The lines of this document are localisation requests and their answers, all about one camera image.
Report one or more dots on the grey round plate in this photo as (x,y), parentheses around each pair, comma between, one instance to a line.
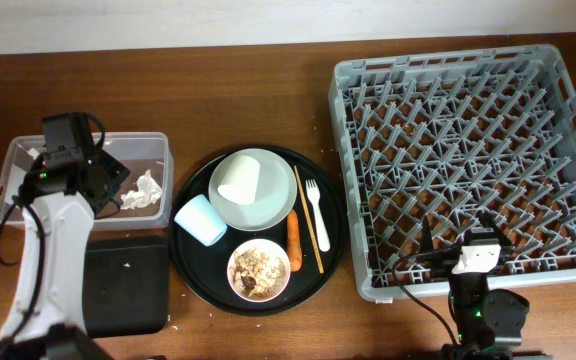
(275,194)

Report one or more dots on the white plastic fork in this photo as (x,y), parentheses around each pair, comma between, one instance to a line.
(313,195)

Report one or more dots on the wooden chopstick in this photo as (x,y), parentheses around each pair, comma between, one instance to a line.
(308,221)

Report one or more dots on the clear plastic bin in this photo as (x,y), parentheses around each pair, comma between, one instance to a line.
(141,152)

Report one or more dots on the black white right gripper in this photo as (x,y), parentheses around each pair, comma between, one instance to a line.
(444,263)

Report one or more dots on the black rectangular tray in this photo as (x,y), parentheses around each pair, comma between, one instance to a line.
(126,286)

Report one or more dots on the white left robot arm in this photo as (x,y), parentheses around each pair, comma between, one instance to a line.
(46,320)

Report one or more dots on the grey dishwasher rack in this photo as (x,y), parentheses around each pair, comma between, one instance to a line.
(448,136)

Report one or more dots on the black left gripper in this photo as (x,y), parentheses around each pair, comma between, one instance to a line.
(116,167)

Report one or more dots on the white paper cup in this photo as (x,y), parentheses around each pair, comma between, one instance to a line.
(239,182)

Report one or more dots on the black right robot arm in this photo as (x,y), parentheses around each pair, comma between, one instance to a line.
(489,322)

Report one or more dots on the light blue plastic cup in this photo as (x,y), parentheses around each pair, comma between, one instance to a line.
(201,221)

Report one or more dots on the peanut shells and rice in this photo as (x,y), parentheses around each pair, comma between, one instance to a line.
(257,275)

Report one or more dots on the white tissue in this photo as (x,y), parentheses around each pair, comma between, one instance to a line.
(148,192)

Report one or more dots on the orange carrot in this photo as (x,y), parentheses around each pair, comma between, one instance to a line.
(294,250)

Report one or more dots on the pink bowl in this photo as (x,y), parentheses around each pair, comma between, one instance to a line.
(265,245)

